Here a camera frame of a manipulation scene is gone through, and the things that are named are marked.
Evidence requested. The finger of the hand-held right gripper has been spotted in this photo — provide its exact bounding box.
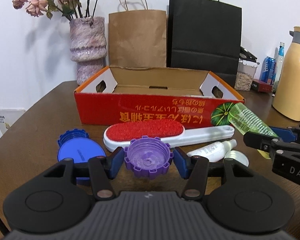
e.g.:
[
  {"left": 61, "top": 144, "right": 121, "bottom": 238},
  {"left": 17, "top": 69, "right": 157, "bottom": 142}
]
[
  {"left": 243, "top": 131, "right": 300, "bottom": 156},
  {"left": 270, "top": 124, "right": 300, "bottom": 144}
]

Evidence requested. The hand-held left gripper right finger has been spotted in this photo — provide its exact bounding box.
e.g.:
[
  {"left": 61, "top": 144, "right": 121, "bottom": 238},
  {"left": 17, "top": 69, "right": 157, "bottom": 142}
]
[{"left": 174, "top": 147, "right": 259, "bottom": 202}]

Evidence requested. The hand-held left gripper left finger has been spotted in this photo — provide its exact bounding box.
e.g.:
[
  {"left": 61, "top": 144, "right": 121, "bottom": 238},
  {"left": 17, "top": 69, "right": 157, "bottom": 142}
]
[{"left": 40, "top": 147, "right": 124, "bottom": 201}]

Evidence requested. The green spray bottle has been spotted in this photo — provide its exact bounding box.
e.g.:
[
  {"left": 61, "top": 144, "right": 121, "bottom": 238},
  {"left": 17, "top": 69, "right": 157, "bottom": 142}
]
[{"left": 227, "top": 102, "right": 281, "bottom": 138}]

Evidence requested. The small white tube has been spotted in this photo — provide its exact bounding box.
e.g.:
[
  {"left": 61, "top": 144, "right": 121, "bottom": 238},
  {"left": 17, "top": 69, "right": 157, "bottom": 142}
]
[{"left": 186, "top": 139, "right": 238, "bottom": 163}]

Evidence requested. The purple ridged lid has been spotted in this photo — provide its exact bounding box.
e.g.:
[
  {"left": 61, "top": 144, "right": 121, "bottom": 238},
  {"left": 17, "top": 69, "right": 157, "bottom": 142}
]
[{"left": 123, "top": 135, "right": 174, "bottom": 180}]

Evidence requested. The red and white lint brush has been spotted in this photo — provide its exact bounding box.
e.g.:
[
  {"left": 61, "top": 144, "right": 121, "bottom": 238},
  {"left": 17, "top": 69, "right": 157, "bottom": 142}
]
[{"left": 103, "top": 118, "right": 236, "bottom": 153}]

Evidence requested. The red cardboard box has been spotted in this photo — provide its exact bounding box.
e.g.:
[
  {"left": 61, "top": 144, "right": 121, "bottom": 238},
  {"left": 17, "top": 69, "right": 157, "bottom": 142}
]
[{"left": 74, "top": 65, "right": 245, "bottom": 126}]

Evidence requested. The round white lid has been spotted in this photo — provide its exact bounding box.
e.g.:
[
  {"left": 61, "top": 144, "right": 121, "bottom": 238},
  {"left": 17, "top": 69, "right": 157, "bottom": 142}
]
[{"left": 223, "top": 150, "right": 249, "bottom": 167}]

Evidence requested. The blue round container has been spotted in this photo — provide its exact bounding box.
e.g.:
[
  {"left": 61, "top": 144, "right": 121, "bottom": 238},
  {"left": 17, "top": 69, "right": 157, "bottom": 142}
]
[{"left": 58, "top": 140, "right": 107, "bottom": 186}]

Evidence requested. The dark red box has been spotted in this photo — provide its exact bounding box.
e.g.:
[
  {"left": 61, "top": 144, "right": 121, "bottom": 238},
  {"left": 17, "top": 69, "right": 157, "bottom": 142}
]
[{"left": 251, "top": 78, "right": 276, "bottom": 94}]

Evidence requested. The blue ridged cap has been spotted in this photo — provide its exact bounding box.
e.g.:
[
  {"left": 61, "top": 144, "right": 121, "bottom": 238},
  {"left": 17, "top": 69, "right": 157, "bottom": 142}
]
[{"left": 58, "top": 128, "right": 88, "bottom": 146}]

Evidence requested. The yellow thermos jug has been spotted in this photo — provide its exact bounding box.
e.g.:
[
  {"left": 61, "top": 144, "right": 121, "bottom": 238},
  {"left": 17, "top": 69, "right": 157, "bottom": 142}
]
[{"left": 272, "top": 26, "right": 300, "bottom": 122}]

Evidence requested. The clear container of seeds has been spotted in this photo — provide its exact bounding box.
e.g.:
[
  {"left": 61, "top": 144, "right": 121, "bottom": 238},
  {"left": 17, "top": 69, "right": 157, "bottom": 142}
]
[{"left": 234, "top": 46, "right": 260, "bottom": 92}]

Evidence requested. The blue drink can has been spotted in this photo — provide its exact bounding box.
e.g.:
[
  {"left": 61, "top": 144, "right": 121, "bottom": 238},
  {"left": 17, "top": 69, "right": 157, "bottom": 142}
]
[{"left": 260, "top": 56, "right": 277, "bottom": 86}]

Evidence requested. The clear bottle with blue label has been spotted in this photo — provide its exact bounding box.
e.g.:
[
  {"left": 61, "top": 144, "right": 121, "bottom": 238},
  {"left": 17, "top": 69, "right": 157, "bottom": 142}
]
[{"left": 272, "top": 42, "right": 286, "bottom": 91}]

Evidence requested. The white board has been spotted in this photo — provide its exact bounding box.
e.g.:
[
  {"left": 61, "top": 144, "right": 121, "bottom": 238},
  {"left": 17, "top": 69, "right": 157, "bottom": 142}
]
[{"left": 0, "top": 108, "right": 26, "bottom": 141}]

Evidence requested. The black paper bag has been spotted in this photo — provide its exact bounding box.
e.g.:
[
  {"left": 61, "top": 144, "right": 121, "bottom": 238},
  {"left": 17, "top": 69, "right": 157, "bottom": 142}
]
[{"left": 167, "top": 0, "right": 243, "bottom": 89}]

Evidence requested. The pink textured vase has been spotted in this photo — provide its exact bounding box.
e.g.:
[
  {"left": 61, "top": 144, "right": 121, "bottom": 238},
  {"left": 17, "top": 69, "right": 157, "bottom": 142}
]
[{"left": 69, "top": 16, "right": 108, "bottom": 86}]

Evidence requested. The brown paper bag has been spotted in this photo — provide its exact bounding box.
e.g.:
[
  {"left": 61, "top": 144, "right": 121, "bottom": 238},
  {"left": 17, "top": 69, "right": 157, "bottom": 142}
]
[{"left": 108, "top": 0, "right": 168, "bottom": 68}]

